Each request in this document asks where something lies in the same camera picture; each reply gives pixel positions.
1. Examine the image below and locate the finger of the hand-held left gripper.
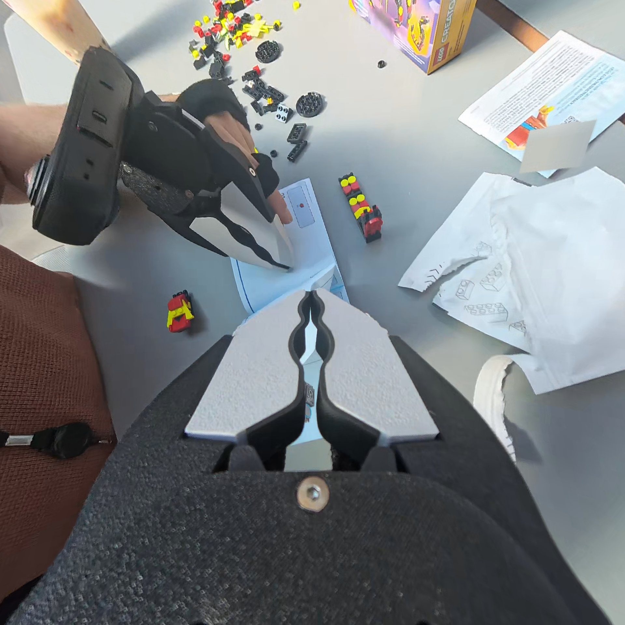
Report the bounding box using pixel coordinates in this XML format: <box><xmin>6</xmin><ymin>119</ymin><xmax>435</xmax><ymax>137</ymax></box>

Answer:
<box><xmin>229</xmin><ymin>209</ymin><xmax>295</xmax><ymax>268</ymax></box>
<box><xmin>189</xmin><ymin>217</ymin><xmax>292</xmax><ymax>271</ymax></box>

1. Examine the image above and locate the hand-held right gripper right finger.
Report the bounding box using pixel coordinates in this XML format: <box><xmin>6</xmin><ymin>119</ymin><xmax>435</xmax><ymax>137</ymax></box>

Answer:
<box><xmin>312</xmin><ymin>287</ymin><xmax>440</xmax><ymax>447</ymax></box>

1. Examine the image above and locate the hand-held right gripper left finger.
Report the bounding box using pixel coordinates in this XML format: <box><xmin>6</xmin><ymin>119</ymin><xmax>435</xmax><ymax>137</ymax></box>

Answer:
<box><xmin>184</xmin><ymin>289</ymin><xmax>313</xmax><ymax>445</ymax></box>

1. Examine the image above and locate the light blue instruction booklet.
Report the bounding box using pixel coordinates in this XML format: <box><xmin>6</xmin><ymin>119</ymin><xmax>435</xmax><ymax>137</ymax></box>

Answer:
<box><xmin>229</xmin><ymin>177</ymin><xmax>351</xmax><ymax>446</ymax></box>

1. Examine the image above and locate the grey desk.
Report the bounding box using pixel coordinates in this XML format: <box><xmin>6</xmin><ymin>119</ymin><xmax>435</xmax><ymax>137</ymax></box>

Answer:
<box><xmin>495</xmin><ymin>0</ymin><xmax>625</xmax><ymax>62</ymax></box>
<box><xmin>0</xmin><ymin>0</ymin><xmax>625</xmax><ymax>625</ymax></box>

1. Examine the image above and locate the person's left hand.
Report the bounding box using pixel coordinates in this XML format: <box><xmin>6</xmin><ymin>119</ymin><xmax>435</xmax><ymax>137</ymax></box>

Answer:
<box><xmin>203</xmin><ymin>112</ymin><xmax>295</xmax><ymax>227</ymax></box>

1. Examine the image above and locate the small black Lego piece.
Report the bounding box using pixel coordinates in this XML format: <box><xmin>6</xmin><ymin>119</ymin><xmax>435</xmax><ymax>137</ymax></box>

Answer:
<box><xmin>166</xmin><ymin>290</ymin><xmax>195</xmax><ymax>334</ymax></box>

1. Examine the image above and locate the long red black brick model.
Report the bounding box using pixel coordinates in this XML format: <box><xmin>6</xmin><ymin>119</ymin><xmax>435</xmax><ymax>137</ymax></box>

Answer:
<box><xmin>338</xmin><ymin>172</ymin><xmax>384</xmax><ymax>244</ymax></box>

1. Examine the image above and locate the torn white paper strip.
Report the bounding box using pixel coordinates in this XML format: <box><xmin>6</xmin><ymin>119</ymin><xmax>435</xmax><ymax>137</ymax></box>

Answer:
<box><xmin>473</xmin><ymin>354</ymin><xmax>518</xmax><ymax>465</ymax></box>

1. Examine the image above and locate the pile of loose toy bricks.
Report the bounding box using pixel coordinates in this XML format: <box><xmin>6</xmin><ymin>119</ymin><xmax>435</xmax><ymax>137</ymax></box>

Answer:
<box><xmin>188</xmin><ymin>0</ymin><xmax>325</xmax><ymax>164</ymax></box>

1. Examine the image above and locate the person's brown knit sweater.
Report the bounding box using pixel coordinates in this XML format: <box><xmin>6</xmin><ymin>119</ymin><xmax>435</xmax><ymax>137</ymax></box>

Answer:
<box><xmin>0</xmin><ymin>244</ymin><xmax>118</xmax><ymax>604</ymax></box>

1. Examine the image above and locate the torn white paper bag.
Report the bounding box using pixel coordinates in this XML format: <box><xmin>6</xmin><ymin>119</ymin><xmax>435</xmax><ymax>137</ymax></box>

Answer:
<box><xmin>398</xmin><ymin>166</ymin><xmax>625</xmax><ymax>395</ymax></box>

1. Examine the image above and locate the purple toy brick box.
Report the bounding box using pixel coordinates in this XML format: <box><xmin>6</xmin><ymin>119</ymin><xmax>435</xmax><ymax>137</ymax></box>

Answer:
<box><xmin>348</xmin><ymin>0</ymin><xmax>478</xmax><ymax>75</ymax></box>

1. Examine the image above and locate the white printed leaflet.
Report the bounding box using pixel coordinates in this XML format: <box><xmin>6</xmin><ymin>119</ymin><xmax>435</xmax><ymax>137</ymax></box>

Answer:
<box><xmin>458</xmin><ymin>30</ymin><xmax>625</xmax><ymax>179</ymax></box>

